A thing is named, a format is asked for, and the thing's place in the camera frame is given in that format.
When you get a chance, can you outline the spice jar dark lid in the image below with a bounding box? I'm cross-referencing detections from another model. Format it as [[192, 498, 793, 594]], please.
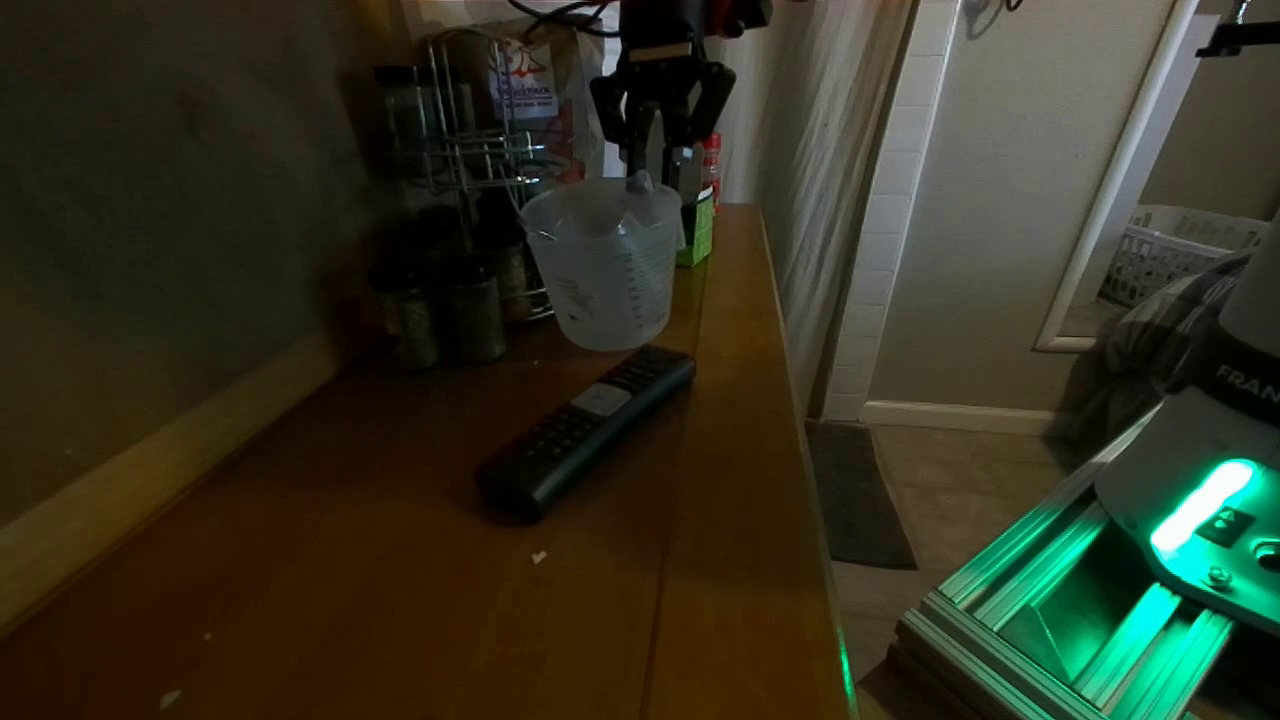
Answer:
[[376, 268, 442, 367], [446, 257, 505, 363]]

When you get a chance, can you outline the white laundry basket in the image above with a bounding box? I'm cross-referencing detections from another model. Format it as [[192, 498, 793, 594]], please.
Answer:
[[1099, 205, 1271, 309]]

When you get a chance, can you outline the dark floor mat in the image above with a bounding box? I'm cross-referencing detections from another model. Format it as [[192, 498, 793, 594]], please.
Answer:
[[809, 424, 916, 566]]

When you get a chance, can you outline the white door frame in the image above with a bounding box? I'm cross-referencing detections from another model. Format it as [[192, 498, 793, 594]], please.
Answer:
[[821, 0, 961, 424]]

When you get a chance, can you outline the grey blanket pile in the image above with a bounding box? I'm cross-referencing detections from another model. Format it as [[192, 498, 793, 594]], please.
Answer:
[[1046, 261, 1244, 472]]

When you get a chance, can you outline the white plastic bag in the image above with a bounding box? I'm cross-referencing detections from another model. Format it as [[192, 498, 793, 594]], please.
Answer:
[[486, 20, 606, 180]]

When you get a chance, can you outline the green and red can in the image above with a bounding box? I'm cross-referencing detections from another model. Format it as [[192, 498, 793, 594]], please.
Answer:
[[681, 130, 722, 268]]

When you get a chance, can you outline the black remote control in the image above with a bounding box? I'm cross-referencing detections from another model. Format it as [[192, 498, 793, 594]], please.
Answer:
[[475, 342, 695, 520]]

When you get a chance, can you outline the front spice jar dark lid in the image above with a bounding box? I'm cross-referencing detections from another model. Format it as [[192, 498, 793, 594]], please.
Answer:
[[376, 268, 442, 367]]

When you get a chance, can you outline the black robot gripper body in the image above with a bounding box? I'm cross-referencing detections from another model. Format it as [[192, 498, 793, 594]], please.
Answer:
[[588, 0, 738, 145]]

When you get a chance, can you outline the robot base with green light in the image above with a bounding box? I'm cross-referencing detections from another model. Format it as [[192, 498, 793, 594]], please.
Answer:
[[898, 234, 1280, 720]]

